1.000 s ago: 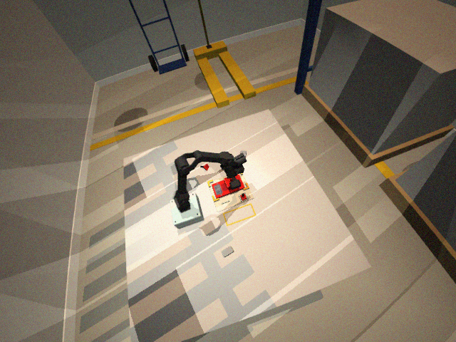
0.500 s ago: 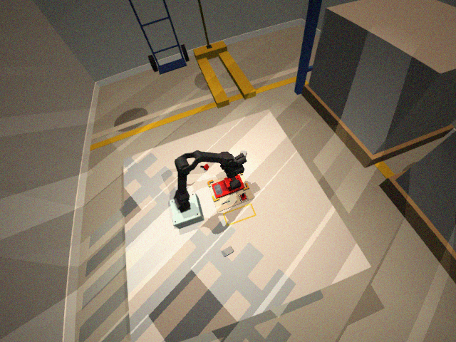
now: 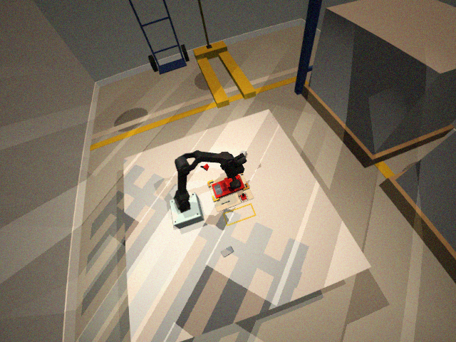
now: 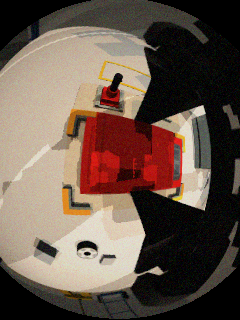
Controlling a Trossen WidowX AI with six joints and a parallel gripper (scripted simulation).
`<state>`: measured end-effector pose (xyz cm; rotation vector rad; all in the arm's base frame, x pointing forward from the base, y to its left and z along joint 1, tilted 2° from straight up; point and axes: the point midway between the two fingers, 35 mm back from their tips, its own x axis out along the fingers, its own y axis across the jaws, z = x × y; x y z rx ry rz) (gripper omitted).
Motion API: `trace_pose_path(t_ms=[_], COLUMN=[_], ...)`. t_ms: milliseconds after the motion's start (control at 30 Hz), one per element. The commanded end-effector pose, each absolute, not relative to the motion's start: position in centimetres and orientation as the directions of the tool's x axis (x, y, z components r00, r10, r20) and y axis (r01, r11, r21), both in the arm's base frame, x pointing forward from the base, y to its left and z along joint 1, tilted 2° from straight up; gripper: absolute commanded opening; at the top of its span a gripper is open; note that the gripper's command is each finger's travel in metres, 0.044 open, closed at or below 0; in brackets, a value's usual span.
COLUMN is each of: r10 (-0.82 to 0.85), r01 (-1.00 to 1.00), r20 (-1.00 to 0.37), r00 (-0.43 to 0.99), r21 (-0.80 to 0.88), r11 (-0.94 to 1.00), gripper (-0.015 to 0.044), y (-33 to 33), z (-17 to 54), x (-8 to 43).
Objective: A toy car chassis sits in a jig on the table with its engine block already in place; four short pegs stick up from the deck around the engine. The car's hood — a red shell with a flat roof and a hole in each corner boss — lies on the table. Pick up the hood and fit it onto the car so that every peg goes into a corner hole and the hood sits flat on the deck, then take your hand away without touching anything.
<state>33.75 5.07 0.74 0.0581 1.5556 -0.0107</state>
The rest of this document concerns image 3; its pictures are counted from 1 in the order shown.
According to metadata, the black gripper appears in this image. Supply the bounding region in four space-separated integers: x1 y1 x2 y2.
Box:
224 169 241 190

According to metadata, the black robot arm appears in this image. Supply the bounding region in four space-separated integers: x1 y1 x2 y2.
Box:
174 150 247 213

